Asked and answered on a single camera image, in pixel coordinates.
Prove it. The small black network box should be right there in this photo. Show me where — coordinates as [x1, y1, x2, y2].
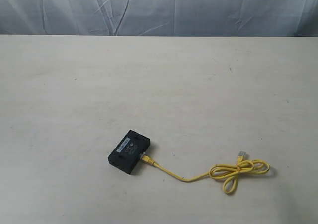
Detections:
[108, 130, 150, 174]

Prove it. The yellow ethernet cable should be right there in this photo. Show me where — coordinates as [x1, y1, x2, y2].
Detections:
[140, 149, 271, 195]

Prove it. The white backdrop curtain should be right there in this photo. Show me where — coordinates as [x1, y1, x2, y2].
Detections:
[0, 0, 318, 37]

